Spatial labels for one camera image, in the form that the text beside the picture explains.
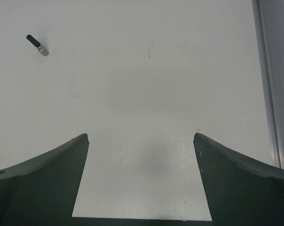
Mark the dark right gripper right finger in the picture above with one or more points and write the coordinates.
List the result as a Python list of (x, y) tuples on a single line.
[(240, 190)]

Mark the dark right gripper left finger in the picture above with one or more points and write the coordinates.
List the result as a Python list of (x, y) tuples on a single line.
[(42, 191)]

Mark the nail polish bottle glass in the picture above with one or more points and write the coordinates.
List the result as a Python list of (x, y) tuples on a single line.
[(41, 49)]

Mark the aluminium frame post right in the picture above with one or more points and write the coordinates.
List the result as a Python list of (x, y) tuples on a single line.
[(268, 84)]

